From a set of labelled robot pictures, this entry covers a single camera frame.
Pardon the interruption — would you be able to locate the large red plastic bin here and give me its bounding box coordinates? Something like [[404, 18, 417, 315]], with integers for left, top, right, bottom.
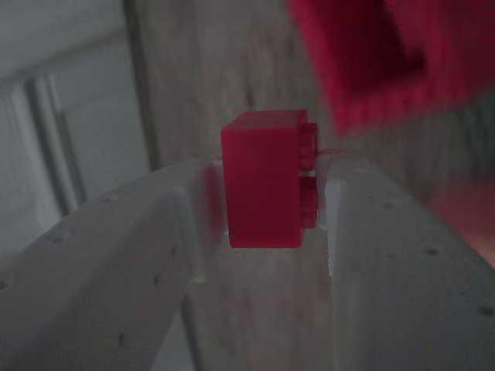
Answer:
[[288, 0, 495, 137]]

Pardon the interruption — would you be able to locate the red Lego brick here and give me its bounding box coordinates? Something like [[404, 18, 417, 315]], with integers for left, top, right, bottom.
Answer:
[[220, 108, 321, 250]]

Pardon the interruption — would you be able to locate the white panelled cabinet door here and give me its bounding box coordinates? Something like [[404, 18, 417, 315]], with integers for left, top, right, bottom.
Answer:
[[0, 0, 160, 267]]

